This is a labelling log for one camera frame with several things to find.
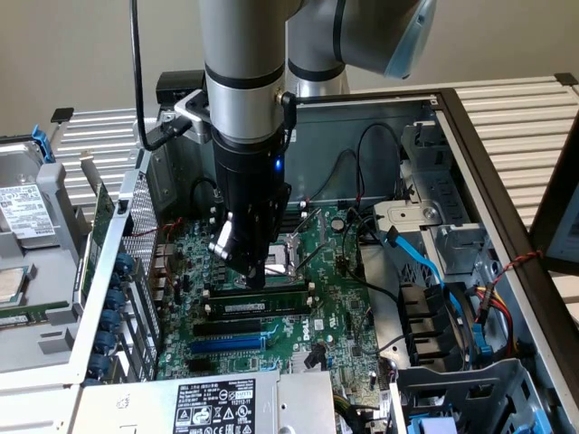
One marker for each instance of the silver hard disk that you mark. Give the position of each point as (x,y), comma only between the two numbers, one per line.
(22,205)

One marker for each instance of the silver CPU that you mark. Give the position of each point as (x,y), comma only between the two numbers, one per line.
(11,285)

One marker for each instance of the black table end cap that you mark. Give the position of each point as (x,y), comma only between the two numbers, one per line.
(566,78)
(62,115)

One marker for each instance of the green Dell motherboard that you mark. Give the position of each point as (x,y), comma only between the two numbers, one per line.
(337,289)

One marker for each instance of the long black expansion slot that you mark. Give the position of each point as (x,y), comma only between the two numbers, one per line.
(226,327)

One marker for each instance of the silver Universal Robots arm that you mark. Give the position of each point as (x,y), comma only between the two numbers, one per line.
(244,54)

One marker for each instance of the black plastic fan shroud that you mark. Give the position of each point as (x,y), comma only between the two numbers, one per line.
(420,316)

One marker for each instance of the blue expansion slot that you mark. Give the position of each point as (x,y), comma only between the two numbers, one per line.
(226,344)

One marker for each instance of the grey power supply unit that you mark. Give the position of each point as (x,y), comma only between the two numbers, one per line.
(217,402)

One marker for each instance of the dark framed monitor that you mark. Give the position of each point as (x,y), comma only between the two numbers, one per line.
(565,226)

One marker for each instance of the round coin battery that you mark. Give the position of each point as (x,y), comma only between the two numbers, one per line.
(337,223)

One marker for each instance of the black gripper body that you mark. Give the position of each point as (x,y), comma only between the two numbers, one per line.
(249,181)

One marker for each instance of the blue disk caddy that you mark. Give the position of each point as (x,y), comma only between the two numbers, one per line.
(45,144)

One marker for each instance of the grey perforated drive cage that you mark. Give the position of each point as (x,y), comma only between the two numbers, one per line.
(452,384)

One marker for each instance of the small silver heatsink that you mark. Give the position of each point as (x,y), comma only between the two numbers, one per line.
(300,361)

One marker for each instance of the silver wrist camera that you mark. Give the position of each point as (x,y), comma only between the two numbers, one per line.
(194,113)

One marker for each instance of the metal socket cover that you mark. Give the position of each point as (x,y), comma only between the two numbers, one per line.
(313,223)

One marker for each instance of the blue slot retainer knob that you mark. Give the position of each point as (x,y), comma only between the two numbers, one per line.
(110,321)
(98,364)
(124,263)
(116,300)
(105,342)

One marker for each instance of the short black expansion slot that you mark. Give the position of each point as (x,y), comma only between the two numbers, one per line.
(199,365)

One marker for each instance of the black box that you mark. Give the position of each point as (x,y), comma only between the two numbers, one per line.
(174,86)

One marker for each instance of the green RAM stick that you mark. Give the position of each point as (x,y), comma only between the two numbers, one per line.
(18,320)
(271,304)

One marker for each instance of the grey metal disk bay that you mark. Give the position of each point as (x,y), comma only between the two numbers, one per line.
(407,212)

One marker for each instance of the CPU socket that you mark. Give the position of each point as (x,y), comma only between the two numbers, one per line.
(281,260)

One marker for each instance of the thin metal locking lever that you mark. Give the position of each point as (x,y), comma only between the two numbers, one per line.
(278,271)
(312,257)

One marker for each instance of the open grey PC case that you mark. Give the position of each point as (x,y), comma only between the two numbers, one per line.
(344,153)

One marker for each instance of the grey drive cage left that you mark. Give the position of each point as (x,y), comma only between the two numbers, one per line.
(54,289)

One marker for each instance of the green graphics card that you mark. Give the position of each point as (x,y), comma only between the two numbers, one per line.
(103,208)

